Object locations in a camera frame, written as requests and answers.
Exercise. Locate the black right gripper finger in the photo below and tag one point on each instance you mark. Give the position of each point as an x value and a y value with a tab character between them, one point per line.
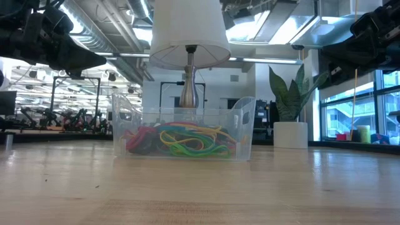
345	73
350	53

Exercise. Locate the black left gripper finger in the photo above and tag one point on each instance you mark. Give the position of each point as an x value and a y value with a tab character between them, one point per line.
78	57
76	74

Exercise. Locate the long teal rubber band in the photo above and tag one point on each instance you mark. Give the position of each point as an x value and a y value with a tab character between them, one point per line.
172	128

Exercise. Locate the yellow rubber band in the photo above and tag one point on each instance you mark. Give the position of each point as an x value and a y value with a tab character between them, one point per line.
203	128

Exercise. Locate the black background robot arm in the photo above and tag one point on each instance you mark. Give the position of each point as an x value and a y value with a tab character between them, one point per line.
81	120
40	117

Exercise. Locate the clear plastic bin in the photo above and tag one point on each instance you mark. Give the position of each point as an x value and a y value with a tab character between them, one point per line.
243	125

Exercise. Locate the yellow-green cylinder container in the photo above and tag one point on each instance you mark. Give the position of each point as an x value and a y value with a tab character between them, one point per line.
364	134

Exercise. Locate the small red box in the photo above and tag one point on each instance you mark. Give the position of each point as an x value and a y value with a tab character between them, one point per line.
341	137

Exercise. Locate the black monitor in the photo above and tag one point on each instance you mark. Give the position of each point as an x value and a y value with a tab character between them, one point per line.
7	103

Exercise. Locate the blue and red package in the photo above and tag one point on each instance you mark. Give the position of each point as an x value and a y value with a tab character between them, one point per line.
379	139

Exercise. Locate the ceiling strip light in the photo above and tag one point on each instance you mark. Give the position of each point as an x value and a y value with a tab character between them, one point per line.
268	61

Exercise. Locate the snake plant in white pot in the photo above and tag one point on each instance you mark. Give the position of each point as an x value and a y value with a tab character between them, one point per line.
290	134

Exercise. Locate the black machine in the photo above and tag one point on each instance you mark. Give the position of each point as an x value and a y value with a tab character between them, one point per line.
265	118

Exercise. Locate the silver lamp with white shade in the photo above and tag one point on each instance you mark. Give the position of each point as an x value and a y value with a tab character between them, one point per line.
187	25

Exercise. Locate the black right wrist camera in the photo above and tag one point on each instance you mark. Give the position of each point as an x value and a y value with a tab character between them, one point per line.
365	25

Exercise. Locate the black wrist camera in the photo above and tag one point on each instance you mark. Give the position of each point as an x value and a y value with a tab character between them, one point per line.
365	25
59	22

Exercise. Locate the black frame stand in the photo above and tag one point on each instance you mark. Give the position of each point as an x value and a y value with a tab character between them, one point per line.
168	83
53	100

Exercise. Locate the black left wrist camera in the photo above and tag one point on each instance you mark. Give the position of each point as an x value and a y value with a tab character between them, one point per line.
59	22

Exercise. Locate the dome ceiling camera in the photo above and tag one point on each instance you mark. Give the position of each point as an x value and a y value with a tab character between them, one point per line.
297	47

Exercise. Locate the silver rectangular ceiling duct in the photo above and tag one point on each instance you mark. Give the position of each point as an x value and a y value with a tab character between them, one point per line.
281	22

